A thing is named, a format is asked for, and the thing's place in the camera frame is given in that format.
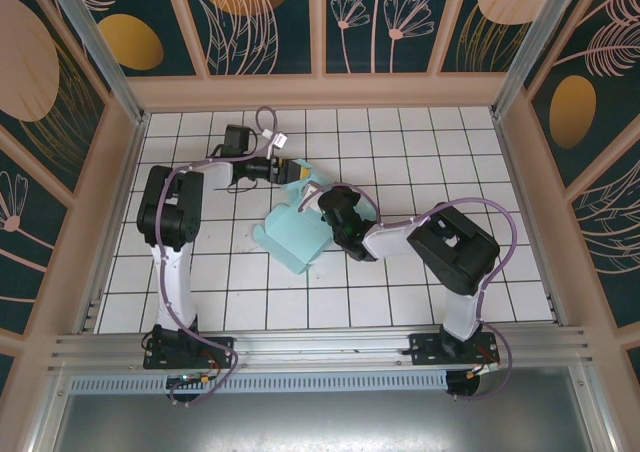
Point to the light teal paper box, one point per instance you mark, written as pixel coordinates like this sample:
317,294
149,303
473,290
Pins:
295,234

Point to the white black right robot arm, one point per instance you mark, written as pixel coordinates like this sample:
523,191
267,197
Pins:
460,252

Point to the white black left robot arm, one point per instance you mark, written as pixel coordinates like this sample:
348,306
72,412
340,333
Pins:
172,282

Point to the grey metal sheet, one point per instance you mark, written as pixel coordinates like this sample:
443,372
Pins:
320,422

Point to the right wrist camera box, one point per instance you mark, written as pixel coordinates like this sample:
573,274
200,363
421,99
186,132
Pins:
311,191

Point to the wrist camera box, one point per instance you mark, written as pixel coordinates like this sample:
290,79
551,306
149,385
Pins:
275,138
311,191

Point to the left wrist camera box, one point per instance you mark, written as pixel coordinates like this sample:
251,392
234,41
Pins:
275,138

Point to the long aluminium mounting rail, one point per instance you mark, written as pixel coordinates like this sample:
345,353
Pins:
320,344

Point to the wall panel orange circle leaves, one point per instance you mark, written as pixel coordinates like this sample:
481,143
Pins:
240,22

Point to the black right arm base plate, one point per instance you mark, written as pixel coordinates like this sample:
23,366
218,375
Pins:
425,349

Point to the wall panel pink flowers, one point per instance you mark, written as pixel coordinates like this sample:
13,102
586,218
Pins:
380,22

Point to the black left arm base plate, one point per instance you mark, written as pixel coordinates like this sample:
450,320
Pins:
220,347

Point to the wall panel orange oval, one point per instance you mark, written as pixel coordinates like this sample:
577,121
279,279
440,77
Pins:
130,42

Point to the aluminium corner post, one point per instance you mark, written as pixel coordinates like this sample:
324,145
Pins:
107,57
525,47

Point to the wall panel circle gold lines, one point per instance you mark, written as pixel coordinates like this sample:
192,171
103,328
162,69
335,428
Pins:
480,32

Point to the wall panel large pink circle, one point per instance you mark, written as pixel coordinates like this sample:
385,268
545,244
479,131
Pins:
30,72

